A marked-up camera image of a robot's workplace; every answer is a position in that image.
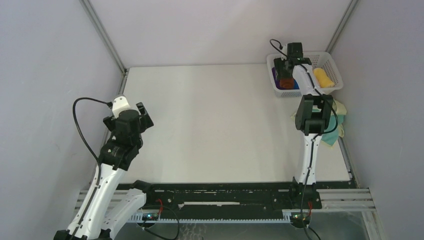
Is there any brown towel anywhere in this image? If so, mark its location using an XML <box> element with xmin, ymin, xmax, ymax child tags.
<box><xmin>278</xmin><ymin>77</ymin><xmax>295</xmax><ymax>90</ymax></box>

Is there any teal towel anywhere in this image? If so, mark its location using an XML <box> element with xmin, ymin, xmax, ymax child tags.
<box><xmin>321</xmin><ymin>114</ymin><xmax>343</xmax><ymax>146</ymax></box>

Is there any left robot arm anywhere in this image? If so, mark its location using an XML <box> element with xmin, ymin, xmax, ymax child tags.
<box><xmin>53</xmin><ymin>96</ymin><xmax>157</xmax><ymax>240</ymax></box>

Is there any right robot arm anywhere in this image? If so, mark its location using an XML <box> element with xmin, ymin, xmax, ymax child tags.
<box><xmin>274</xmin><ymin>42</ymin><xmax>335</xmax><ymax>208</ymax></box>

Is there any purple rolled towel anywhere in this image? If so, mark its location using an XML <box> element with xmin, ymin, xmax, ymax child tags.
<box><xmin>271</xmin><ymin>67</ymin><xmax>280</xmax><ymax>89</ymax></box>

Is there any blue rolled towel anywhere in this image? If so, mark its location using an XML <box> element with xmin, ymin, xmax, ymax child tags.
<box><xmin>293</xmin><ymin>79</ymin><xmax>300</xmax><ymax>90</ymax></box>

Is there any yellow rolled towel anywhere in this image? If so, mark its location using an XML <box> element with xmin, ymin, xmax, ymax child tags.
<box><xmin>313</xmin><ymin>68</ymin><xmax>335</xmax><ymax>88</ymax></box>

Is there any pale yellow towel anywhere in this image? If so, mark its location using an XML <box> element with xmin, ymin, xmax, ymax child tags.
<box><xmin>290</xmin><ymin>99</ymin><xmax>348</xmax><ymax>148</ymax></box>

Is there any left controller board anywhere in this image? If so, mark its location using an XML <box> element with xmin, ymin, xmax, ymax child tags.
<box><xmin>142</xmin><ymin>213</ymin><xmax>160</xmax><ymax>222</ymax></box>

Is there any controller board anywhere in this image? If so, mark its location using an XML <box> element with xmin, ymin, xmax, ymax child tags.
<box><xmin>142</xmin><ymin>213</ymin><xmax>160</xmax><ymax>222</ymax></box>
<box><xmin>290</xmin><ymin>213</ymin><xmax>311</xmax><ymax>222</ymax></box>

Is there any right controller board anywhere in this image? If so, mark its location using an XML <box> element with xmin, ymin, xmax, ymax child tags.
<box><xmin>290</xmin><ymin>213</ymin><xmax>311</xmax><ymax>222</ymax></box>

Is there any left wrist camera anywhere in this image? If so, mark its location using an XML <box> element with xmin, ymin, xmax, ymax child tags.
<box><xmin>111</xmin><ymin>94</ymin><xmax>131</xmax><ymax>119</ymax></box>

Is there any white slotted cable duct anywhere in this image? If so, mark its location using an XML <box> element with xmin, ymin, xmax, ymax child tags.
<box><xmin>127</xmin><ymin>211</ymin><xmax>300</xmax><ymax>224</ymax></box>

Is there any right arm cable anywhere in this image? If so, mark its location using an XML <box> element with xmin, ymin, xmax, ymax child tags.
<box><xmin>269</xmin><ymin>38</ymin><xmax>339</xmax><ymax>240</ymax></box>

